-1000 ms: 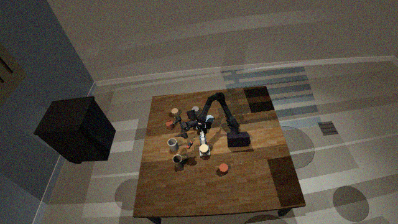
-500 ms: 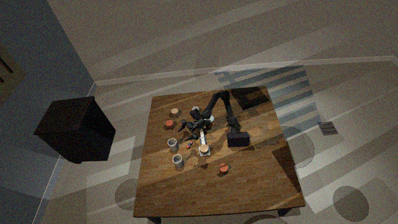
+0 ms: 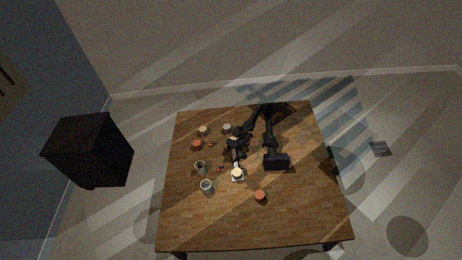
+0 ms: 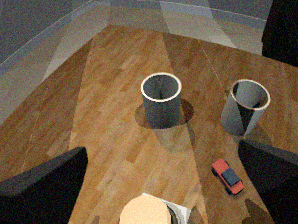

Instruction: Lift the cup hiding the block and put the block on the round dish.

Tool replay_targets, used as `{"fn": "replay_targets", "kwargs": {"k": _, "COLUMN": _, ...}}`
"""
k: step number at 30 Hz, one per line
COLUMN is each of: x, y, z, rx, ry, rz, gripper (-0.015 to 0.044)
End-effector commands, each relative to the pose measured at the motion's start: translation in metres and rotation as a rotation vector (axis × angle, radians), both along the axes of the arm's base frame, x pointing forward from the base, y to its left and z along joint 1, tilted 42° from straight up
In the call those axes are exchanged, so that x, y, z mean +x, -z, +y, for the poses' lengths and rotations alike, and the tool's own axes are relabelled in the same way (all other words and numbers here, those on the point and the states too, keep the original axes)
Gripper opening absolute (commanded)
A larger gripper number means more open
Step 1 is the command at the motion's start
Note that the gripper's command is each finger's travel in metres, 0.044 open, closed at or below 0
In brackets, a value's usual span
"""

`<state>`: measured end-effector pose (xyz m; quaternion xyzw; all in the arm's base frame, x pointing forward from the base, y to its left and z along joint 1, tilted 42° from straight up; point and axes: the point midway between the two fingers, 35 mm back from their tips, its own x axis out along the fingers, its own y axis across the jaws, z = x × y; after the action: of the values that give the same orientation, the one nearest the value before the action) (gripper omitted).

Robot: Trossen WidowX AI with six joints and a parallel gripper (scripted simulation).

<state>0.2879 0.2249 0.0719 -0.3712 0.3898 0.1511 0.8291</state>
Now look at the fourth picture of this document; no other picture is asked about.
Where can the red toy car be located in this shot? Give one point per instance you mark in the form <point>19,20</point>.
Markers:
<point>232,182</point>

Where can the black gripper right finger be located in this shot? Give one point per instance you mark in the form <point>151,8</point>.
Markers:
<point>274,174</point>

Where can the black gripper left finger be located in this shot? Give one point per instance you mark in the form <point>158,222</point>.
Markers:
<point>45,194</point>

